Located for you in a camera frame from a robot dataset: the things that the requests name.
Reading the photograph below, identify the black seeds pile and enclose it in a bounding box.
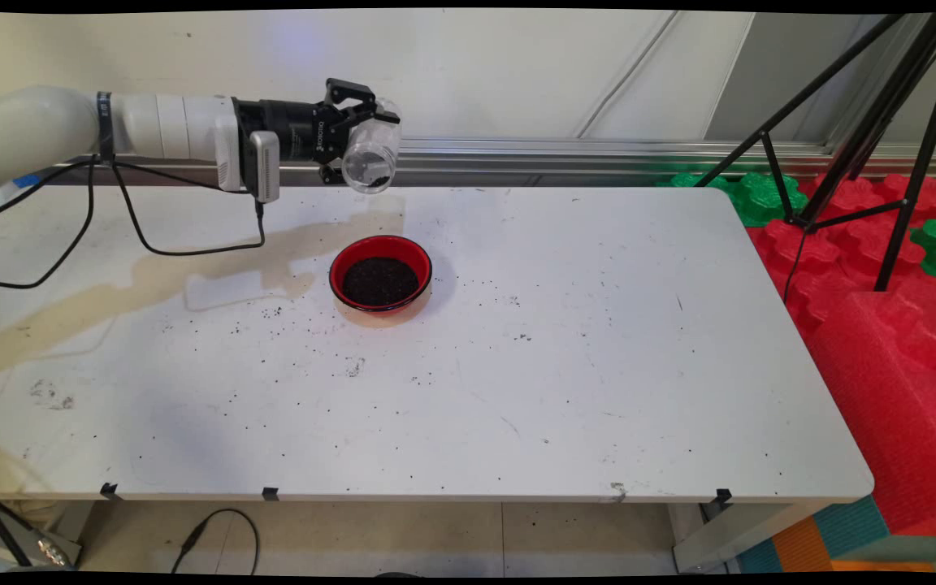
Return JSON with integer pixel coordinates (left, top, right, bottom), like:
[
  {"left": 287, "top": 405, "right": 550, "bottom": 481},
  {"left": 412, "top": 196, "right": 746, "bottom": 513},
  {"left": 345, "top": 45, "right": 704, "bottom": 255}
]
[{"left": 342, "top": 257, "right": 420, "bottom": 308}]

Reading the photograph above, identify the white camera bracket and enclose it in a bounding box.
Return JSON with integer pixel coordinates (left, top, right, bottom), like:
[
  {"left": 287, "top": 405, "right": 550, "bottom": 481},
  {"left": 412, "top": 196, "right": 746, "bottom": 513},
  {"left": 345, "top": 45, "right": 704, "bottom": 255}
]
[{"left": 214, "top": 114, "right": 252, "bottom": 194}]

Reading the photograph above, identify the red foam puzzle mat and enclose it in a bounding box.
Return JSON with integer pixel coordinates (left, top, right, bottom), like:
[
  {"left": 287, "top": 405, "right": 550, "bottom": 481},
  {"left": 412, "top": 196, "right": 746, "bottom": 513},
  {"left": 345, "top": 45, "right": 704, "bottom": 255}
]
[{"left": 747, "top": 172, "right": 936, "bottom": 338}]

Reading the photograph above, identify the orange foam mat tile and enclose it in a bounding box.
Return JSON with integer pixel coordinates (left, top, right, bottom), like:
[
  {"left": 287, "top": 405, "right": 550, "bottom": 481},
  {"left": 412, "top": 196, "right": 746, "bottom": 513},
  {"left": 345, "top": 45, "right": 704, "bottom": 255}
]
[{"left": 771, "top": 515, "right": 836, "bottom": 574}]

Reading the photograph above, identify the aluminium rail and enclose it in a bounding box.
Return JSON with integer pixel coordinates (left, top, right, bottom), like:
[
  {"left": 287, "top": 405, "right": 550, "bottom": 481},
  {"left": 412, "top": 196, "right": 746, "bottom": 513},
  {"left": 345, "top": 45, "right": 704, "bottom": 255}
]
[{"left": 54, "top": 134, "right": 936, "bottom": 186}]

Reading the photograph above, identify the clear plastic jar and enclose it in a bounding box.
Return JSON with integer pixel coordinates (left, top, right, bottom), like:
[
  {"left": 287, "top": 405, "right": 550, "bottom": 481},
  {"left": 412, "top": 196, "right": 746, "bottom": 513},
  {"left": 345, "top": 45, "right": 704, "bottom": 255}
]
[{"left": 341, "top": 97, "right": 402, "bottom": 195}]

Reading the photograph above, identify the black tripod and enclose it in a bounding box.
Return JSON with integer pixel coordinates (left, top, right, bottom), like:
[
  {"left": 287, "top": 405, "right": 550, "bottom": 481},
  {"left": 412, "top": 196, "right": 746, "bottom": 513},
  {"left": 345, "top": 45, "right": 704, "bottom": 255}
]
[{"left": 694, "top": 11, "right": 936, "bottom": 293}]

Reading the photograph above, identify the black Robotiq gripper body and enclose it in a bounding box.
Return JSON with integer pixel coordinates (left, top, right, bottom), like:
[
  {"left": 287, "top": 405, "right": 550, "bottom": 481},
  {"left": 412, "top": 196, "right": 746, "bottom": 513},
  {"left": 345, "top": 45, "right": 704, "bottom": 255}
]
[{"left": 232, "top": 97, "right": 345, "bottom": 167}]

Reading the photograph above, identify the thin black tripod cable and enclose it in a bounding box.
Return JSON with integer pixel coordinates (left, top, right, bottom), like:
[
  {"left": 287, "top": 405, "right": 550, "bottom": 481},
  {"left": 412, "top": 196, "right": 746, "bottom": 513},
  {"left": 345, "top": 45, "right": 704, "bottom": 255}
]
[{"left": 782, "top": 227, "right": 810, "bottom": 306}]

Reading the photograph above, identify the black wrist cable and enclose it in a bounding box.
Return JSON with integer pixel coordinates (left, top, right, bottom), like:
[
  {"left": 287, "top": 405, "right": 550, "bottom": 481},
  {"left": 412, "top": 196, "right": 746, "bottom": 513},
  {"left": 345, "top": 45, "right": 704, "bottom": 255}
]
[
  {"left": 0, "top": 156, "right": 229, "bottom": 227},
  {"left": 0, "top": 158, "right": 267, "bottom": 290}
]

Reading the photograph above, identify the black floor cable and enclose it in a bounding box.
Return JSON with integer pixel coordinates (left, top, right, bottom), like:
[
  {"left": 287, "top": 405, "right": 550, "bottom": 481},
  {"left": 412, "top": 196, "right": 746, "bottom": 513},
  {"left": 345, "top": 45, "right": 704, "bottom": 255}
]
[{"left": 171, "top": 509, "right": 260, "bottom": 574}]

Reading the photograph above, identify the black cable strap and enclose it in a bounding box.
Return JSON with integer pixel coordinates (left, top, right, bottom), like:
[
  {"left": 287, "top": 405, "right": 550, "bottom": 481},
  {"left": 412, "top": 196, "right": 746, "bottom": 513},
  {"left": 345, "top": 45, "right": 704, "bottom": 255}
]
[{"left": 97, "top": 92, "right": 115, "bottom": 162}]

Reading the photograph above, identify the red bowl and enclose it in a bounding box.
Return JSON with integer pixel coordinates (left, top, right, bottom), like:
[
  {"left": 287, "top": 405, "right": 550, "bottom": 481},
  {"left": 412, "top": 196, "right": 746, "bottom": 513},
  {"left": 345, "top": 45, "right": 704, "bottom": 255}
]
[{"left": 329, "top": 235, "right": 434, "bottom": 315}]

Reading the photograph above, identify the white wall cable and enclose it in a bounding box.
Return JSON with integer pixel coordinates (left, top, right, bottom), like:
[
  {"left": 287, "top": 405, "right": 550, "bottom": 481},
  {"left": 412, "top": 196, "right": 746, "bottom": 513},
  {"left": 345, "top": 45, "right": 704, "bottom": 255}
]
[{"left": 576, "top": 11, "right": 680, "bottom": 139}]

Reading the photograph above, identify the teal foam mat tile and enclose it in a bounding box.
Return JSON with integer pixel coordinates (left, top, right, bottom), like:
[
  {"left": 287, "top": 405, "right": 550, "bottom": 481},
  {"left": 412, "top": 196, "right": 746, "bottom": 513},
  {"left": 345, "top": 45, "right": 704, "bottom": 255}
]
[{"left": 738, "top": 494, "right": 891, "bottom": 574}]

